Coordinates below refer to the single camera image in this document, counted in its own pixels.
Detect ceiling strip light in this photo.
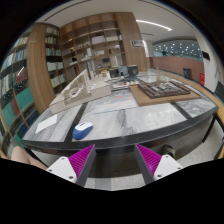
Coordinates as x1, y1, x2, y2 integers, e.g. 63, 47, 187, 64
136, 20, 173, 32

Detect black trash bin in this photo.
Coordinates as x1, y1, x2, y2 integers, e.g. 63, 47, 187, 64
183, 68, 192, 80

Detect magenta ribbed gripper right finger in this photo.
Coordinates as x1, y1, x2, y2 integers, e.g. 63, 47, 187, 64
134, 144, 182, 184

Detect brown architectural site model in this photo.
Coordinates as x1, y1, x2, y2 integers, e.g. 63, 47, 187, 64
129, 81, 201, 107

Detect white architectural model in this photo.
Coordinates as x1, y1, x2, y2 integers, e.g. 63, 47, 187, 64
49, 70, 111, 114

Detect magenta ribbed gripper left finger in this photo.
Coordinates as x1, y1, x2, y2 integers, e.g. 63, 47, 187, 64
47, 145, 96, 187

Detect person's bare knee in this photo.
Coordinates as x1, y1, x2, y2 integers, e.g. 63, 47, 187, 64
11, 146, 47, 170

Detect grey printed map sheet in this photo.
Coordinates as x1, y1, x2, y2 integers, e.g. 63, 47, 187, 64
94, 89, 138, 114

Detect grey boxes on table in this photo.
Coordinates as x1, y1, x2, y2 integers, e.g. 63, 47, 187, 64
109, 65, 138, 80

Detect left bookshelf with books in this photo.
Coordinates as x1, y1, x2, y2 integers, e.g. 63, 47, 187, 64
0, 23, 67, 156

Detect wooden bookshelf wall unit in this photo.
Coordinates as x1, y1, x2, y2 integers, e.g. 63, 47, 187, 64
60, 12, 147, 81

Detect blue and white computer mouse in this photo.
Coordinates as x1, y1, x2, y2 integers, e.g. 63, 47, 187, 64
72, 122, 93, 140

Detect white paper sheet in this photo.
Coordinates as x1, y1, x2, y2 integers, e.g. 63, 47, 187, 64
36, 115, 57, 133

